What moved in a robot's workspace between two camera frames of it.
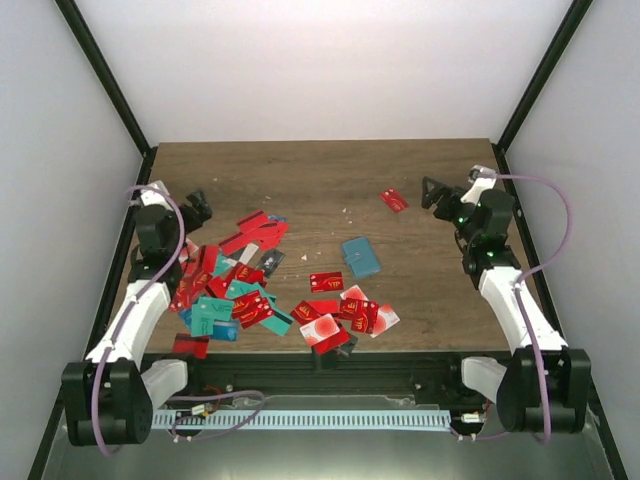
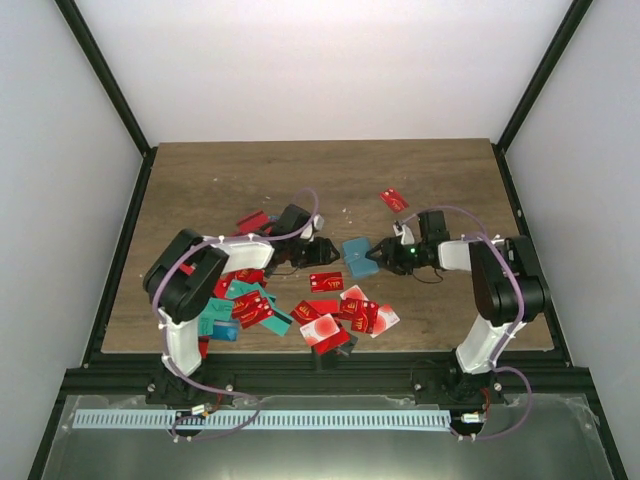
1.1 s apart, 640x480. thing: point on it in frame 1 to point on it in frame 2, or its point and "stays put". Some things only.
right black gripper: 450,194 to 391,255
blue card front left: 226,330 stays put
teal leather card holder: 360,257 stays put
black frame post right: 574,18 stays put
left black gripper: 205,212 to 321,254
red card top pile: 253,222 stays put
